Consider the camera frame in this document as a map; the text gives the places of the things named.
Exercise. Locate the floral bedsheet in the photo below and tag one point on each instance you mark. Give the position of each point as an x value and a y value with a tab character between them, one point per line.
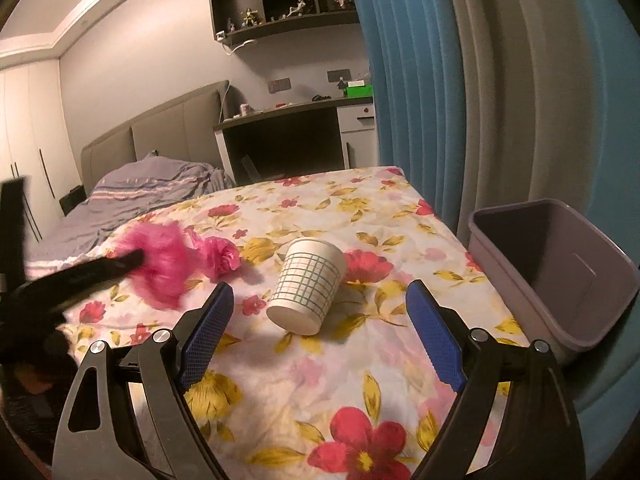
310	385

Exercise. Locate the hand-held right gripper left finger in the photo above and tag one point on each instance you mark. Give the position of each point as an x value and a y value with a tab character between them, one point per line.
205	335

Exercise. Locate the group of small figurines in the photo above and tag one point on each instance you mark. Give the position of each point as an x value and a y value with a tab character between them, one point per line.
295	10

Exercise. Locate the grey wall socket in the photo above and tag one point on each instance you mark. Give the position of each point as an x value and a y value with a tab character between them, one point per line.
338	75

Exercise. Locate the green box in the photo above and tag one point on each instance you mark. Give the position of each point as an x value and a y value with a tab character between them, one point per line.
359	91

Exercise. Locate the dark wall shelf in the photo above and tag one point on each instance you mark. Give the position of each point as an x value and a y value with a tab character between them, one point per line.
235	0

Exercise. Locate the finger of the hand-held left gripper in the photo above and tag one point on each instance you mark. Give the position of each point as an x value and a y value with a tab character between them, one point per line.
90	272

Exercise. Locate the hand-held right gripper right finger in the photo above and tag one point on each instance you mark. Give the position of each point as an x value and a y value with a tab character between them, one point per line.
435	335

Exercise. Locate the dark desk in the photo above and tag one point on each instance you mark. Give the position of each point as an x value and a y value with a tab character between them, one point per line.
280	112

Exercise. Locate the purple plastic bin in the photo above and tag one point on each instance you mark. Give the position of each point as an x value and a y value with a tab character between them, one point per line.
550	270

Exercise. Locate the grey padded headboard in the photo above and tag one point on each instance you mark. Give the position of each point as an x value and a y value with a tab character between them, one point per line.
165	125

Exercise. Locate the purple striped blanket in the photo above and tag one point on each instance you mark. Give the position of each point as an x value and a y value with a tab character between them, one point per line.
150	180

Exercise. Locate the black bedside table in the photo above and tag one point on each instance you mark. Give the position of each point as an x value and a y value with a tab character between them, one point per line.
72	200

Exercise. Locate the white drawer cabinet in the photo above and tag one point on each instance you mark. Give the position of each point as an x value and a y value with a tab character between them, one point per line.
357	130

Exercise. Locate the white wardrobe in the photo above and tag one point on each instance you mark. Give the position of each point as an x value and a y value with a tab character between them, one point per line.
30	125

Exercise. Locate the blue and grey curtain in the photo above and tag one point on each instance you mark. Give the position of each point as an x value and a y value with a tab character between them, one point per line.
500	85

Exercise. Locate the white checked paper cup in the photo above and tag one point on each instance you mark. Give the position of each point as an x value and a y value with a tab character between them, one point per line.
305	285

